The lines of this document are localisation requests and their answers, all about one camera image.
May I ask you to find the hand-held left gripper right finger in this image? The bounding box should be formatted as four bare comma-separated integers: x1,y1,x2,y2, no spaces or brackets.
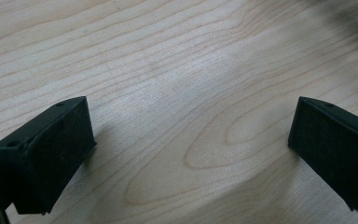
287,95,358,213

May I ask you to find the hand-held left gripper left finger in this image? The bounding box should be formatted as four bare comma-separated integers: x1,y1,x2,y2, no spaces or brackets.
0,95,98,216

